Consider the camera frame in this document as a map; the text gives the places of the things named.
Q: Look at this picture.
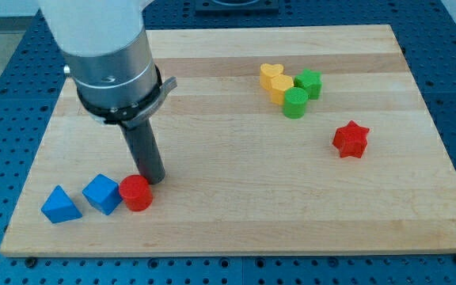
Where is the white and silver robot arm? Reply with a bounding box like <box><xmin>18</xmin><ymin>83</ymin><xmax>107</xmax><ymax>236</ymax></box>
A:
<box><xmin>38</xmin><ymin>0</ymin><xmax>177</xmax><ymax>129</ymax></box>

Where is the green star block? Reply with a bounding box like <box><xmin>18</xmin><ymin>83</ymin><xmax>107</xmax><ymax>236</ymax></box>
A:
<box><xmin>294</xmin><ymin>69</ymin><xmax>322</xmax><ymax>100</ymax></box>

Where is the red star block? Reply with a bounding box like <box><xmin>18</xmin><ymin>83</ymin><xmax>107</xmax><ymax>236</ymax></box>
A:
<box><xmin>332</xmin><ymin>120</ymin><xmax>370</xmax><ymax>158</ymax></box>

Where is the blue cube block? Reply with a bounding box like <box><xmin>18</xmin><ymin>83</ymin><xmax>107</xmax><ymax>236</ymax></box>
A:
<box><xmin>82</xmin><ymin>174</ymin><xmax>123</xmax><ymax>215</ymax></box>

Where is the wooden board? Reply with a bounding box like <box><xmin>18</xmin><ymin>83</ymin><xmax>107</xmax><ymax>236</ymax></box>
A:
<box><xmin>0</xmin><ymin>25</ymin><xmax>456</xmax><ymax>257</ymax></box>

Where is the green cylinder block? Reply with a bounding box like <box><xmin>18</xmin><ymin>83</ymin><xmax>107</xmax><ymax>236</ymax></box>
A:
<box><xmin>283</xmin><ymin>87</ymin><xmax>309</xmax><ymax>119</ymax></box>

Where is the yellow hexagon block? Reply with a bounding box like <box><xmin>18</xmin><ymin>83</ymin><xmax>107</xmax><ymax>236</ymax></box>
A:
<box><xmin>270</xmin><ymin>74</ymin><xmax>294</xmax><ymax>105</ymax></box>

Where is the yellow heart block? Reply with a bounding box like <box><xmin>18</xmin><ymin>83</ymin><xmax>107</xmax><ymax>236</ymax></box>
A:
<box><xmin>260</xmin><ymin>63</ymin><xmax>284</xmax><ymax>90</ymax></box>

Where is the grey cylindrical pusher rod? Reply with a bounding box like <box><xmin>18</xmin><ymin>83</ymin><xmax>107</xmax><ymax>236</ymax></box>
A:
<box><xmin>120</xmin><ymin>120</ymin><xmax>165</xmax><ymax>184</ymax></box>

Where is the red cylinder block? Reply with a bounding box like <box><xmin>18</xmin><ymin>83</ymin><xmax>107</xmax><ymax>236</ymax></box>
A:
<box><xmin>119</xmin><ymin>175</ymin><xmax>154</xmax><ymax>211</ymax></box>

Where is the blue triangle block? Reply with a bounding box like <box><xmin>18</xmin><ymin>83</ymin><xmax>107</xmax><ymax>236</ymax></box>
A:
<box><xmin>41</xmin><ymin>185</ymin><xmax>82</xmax><ymax>223</ymax></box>

